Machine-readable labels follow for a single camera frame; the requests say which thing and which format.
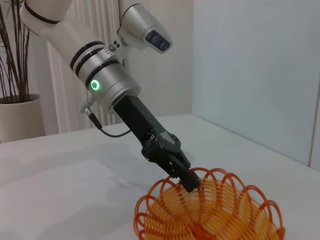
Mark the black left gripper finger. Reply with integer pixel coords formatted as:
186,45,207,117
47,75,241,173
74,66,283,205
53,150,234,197
146,155,193,194
172,149,201,187

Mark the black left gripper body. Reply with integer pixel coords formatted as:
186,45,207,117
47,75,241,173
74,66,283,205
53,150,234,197
111,95,182,164

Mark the orange wire basket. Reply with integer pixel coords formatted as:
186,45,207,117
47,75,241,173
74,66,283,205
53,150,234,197
133,166,286,240

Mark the white plant pot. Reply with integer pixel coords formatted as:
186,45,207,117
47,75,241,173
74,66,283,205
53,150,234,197
0,93,46,144

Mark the dry twig plant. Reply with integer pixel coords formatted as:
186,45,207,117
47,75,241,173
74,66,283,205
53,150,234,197
0,0,32,103

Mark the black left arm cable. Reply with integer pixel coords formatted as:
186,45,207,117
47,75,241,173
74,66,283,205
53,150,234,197
99,126,133,138

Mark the left arm metal cable connector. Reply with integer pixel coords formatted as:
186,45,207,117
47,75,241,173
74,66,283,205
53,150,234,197
79,98,104,130

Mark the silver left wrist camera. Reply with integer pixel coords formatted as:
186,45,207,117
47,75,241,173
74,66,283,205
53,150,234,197
116,2,174,55

